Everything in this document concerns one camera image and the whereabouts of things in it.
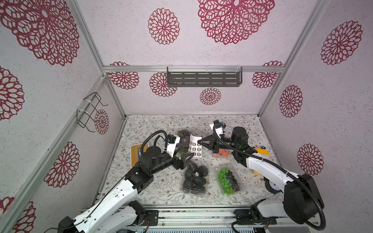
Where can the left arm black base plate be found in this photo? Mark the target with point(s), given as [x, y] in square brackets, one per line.
[150, 218]

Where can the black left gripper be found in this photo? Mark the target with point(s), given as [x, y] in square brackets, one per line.
[177, 164]

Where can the white wooden tissue box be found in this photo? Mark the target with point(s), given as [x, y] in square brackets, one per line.
[135, 154]

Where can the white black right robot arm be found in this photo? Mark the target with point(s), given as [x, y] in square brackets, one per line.
[301, 202]

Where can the clear box green grapes blueberries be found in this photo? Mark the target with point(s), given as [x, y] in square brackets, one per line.
[228, 179]

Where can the sticker label sheet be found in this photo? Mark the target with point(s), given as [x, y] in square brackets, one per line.
[194, 146]

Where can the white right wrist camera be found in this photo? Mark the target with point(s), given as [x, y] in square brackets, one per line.
[218, 129]

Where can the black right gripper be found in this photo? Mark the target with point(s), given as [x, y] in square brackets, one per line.
[215, 144]

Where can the clear box purple grapes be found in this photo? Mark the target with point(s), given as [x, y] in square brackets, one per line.
[184, 143]

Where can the black wire wall rack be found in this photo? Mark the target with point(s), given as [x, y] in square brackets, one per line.
[93, 118]

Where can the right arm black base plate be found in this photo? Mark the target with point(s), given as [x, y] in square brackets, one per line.
[250, 216]

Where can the black round alarm clock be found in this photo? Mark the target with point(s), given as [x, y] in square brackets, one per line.
[271, 187]

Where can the grey metal wall shelf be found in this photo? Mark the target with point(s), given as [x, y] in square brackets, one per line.
[205, 78]

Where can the yellow red plush toy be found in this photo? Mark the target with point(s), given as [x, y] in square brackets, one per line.
[262, 153]

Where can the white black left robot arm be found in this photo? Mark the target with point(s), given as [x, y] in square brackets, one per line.
[118, 208]

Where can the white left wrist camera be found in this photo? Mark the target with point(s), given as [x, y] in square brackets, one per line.
[172, 143]

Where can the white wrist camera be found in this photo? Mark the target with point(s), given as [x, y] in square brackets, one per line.
[172, 143]
[218, 129]

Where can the aluminium mounting rail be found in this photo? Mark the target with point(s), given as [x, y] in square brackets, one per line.
[206, 217]

